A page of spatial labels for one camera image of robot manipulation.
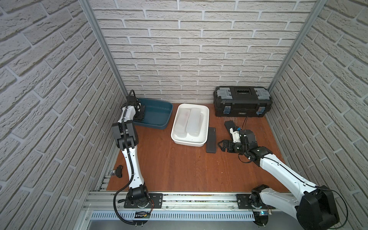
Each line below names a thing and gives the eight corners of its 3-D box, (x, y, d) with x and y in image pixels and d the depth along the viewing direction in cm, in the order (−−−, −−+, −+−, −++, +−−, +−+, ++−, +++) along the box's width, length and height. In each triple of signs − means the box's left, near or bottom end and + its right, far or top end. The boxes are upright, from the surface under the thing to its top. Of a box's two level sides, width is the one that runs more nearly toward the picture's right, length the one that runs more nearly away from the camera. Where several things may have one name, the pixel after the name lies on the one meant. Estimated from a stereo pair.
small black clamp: (116, 178, 83) (114, 177, 81) (117, 166, 87) (115, 165, 86) (122, 177, 84) (120, 176, 82) (123, 165, 88) (121, 164, 86)
